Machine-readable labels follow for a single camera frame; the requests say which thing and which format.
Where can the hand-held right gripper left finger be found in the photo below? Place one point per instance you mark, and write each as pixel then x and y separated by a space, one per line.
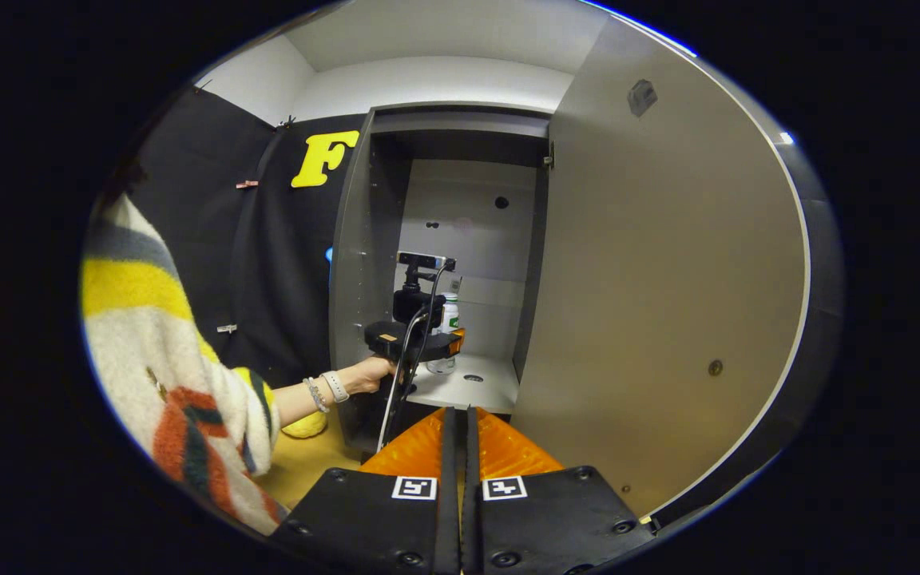
pixel 448 519

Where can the white bottle with green label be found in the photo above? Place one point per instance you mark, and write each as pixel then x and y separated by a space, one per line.
pixel 450 315

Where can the metal door hinge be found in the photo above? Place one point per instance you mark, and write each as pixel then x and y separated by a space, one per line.
pixel 548 155

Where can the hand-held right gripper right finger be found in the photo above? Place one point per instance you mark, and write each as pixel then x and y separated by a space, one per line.
pixel 472 519

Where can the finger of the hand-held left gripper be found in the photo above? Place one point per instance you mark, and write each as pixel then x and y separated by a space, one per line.
pixel 440 345

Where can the beige cabinet door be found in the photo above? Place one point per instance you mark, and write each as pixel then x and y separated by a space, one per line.
pixel 668 279

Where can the white cabinet shelf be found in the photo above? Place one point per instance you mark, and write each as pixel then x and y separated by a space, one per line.
pixel 476 391

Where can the white wristwatch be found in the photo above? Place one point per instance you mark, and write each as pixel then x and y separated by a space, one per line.
pixel 336 387

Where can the dark grey cabinet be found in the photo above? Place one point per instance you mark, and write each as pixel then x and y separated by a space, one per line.
pixel 348 279

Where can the yellow bumpy ball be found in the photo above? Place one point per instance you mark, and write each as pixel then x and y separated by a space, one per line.
pixel 304 426

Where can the black backdrop cloth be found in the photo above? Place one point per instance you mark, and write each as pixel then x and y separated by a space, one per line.
pixel 268 263

